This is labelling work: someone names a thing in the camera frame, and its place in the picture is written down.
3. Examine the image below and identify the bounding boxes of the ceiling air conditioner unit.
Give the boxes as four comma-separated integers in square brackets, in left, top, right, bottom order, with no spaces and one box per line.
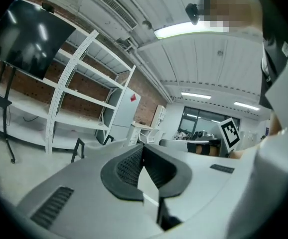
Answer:
[78,0,139,32]

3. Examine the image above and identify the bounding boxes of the person's black top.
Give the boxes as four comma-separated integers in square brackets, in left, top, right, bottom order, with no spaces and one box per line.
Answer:
[258,40,288,110]

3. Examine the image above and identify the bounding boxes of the person's right forearm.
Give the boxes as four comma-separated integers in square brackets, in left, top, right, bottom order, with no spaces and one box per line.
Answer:
[230,110,288,160]

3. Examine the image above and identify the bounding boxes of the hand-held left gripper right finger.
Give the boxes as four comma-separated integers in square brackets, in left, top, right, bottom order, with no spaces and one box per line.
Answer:
[143,144,245,232]

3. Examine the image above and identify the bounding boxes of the white cabinet with red sticker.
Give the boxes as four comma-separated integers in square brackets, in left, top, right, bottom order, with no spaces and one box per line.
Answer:
[95,86,142,144]

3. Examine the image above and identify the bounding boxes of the black metal frame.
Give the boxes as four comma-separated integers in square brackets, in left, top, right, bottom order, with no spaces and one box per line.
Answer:
[70,134,115,164]

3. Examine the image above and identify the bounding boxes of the large black display screen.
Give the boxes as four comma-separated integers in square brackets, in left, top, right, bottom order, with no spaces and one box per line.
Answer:
[0,0,77,81]

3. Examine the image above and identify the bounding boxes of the dark framed window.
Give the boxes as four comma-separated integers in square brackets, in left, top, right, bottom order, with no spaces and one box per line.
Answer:
[179,106,241,140]

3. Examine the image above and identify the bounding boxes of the white metal shelving unit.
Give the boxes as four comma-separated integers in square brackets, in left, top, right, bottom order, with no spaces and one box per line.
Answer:
[0,29,137,155]

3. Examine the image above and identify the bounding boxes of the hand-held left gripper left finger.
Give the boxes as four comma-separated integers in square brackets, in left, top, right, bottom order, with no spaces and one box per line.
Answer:
[16,141,165,239]

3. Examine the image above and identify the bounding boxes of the white partition table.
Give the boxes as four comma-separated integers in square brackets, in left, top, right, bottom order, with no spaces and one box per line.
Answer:
[158,138,188,151]

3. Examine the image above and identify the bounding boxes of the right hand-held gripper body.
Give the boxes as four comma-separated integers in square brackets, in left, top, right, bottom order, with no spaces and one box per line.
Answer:
[186,118,242,158]

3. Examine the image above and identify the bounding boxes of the black head-worn camera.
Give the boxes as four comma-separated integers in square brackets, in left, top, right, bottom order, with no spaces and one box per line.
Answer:
[185,2,201,26]

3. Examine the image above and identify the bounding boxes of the white desk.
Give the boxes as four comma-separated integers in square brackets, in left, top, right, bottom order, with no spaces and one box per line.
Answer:
[127,121,154,145]

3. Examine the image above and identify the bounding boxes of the person's head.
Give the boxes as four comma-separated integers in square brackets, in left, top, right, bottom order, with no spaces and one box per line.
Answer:
[200,0,265,33]

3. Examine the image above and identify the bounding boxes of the long ceiling light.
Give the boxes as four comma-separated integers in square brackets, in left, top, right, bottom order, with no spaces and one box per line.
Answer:
[153,21,231,40]
[233,101,261,111]
[180,91,212,100]

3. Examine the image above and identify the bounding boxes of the tall white locker cabinet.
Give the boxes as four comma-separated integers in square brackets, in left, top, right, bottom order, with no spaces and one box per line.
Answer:
[153,105,167,129]

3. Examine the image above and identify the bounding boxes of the person's white shirt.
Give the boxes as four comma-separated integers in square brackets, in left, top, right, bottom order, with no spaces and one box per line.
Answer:
[227,46,288,239]

